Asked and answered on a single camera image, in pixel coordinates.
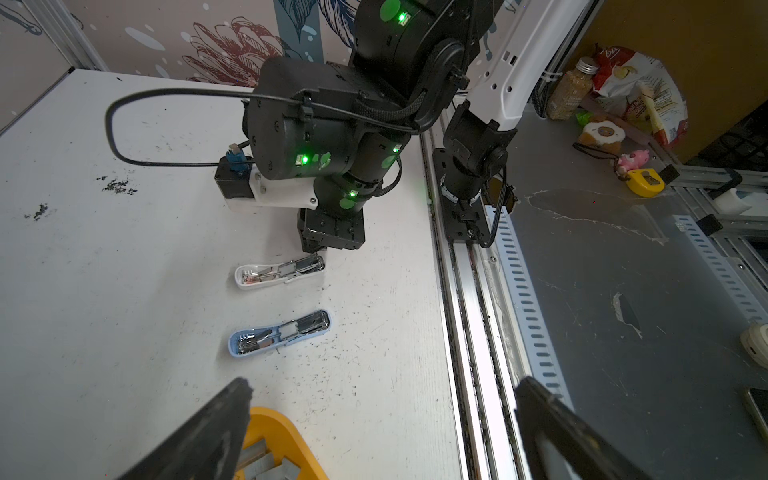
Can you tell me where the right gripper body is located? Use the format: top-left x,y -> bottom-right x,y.
297,208 -> 365,254

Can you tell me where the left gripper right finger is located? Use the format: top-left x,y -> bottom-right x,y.
514,376 -> 649,479

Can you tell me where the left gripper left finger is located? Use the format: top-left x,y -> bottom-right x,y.
121,377 -> 252,479

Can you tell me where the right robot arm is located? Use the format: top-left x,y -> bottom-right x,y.
243,1 -> 585,253

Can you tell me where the staple strip in tray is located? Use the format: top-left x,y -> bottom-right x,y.
236,439 -> 301,480

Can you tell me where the yellow plastic tray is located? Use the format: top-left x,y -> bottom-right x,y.
234,407 -> 328,479

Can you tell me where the yellow tape measure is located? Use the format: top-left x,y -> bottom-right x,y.
625,169 -> 666,198

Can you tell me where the glass spice jar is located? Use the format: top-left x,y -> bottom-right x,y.
546,57 -> 599,120

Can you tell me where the pink toy figure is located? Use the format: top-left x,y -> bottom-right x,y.
613,150 -> 650,181

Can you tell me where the fried egg toy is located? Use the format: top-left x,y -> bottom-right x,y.
577,120 -> 626,155

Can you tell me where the red snack bag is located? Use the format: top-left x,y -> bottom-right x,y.
593,46 -> 689,148

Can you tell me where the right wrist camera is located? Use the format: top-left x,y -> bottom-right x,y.
214,144 -> 318,214

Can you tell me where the aluminium mounting rail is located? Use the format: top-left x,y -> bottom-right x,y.
420,108 -> 571,479

